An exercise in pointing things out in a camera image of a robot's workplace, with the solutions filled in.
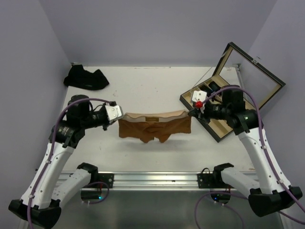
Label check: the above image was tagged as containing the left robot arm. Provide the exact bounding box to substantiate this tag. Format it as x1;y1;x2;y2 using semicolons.
9;95;124;229

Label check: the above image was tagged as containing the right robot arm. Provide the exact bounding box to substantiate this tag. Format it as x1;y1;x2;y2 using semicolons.
188;86;305;217

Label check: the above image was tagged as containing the aluminium front rail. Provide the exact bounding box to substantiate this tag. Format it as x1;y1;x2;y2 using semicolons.
57;169;263;191

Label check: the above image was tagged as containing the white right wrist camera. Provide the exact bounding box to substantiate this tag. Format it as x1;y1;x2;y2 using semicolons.
191;91;207;109

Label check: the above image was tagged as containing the black beige compartment box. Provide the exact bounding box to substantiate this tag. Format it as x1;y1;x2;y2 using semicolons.
180;42;286;142

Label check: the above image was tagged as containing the brown underwear cream waistband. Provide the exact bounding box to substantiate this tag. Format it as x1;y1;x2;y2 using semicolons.
119;110;192;143

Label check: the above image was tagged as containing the aluminium table edge rail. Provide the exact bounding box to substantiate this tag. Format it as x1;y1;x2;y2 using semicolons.
234;63;270;171

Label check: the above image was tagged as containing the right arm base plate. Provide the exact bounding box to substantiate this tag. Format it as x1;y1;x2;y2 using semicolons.
197;173;224;189

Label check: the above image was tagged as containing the black rolled underwear in box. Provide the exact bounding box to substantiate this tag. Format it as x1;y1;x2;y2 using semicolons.
199;81;221;96

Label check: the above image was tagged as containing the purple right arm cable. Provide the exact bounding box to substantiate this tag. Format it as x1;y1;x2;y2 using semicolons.
194;85;305;229

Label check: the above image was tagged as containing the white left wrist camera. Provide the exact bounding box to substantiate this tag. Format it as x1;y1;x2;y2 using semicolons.
105;105;124;123

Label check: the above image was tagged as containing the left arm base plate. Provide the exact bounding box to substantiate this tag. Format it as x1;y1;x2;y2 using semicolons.
96;173;114;188

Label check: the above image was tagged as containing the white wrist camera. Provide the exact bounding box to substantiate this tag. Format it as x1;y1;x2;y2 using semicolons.
191;91;207;109
105;105;124;123

